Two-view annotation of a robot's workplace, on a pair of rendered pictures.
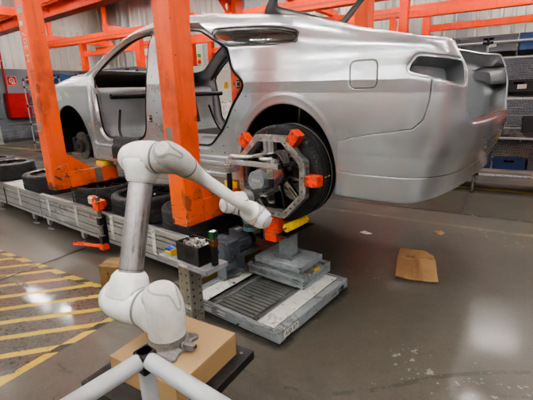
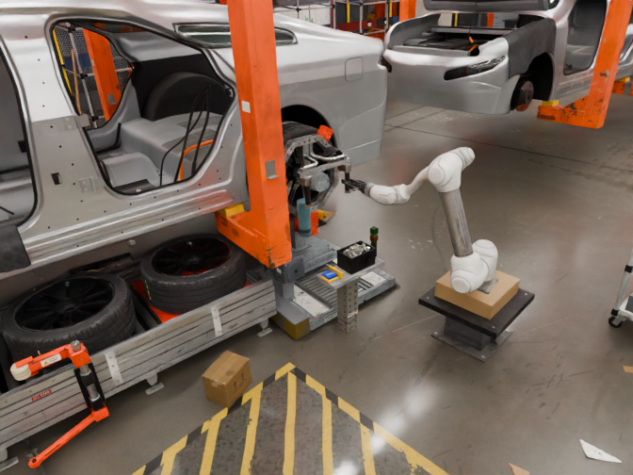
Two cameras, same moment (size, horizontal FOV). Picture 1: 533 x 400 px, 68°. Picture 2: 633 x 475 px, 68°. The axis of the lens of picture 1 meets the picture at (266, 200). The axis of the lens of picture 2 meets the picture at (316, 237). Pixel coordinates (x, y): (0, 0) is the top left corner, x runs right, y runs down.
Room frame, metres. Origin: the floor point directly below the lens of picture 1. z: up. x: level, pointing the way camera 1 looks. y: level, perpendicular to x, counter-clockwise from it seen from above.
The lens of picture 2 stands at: (1.76, 2.91, 2.00)
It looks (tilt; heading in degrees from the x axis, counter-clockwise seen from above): 28 degrees down; 284
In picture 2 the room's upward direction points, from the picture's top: 3 degrees counter-clockwise
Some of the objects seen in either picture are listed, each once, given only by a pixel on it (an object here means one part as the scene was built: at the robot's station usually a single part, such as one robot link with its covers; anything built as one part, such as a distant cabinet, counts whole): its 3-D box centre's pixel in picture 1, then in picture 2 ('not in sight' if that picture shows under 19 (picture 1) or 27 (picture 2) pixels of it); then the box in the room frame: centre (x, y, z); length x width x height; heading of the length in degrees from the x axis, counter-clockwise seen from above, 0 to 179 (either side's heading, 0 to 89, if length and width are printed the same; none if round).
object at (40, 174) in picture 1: (53, 180); not in sight; (4.89, 2.70, 0.39); 0.66 x 0.66 x 0.24
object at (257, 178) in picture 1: (266, 178); (312, 178); (2.50, 0.00, 0.85); 0.21 x 0.14 x 0.14; 141
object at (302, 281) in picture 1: (289, 266); (298, 256); (2.69, -0.15, 0.13); 0.50 x 0.36 x 0.10; 51
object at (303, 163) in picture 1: (272, 175); (306, 175); (2.55, -0.04, 0.85); 0.54 x 0.07 x 0.54; 51
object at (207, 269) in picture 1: (192, 259); (350, 270); (2.17, 0.46, 0.44); 0.43 x 0.17 x 0.03; 51
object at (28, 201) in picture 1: (59, 196); not in sight; (4.82, 2.63, 0.20); 1.00 x 0.86 x 0.39; 51
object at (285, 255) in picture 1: (288, 242); (296, 235); (2.69, -0.15, 0.32); 0.40 x 0.30 x 0.28; 51
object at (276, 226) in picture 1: (277, 226); (305, 221); (2.58, -0.07, 0.48); 0.16 x 0.12 x 0.17; 141
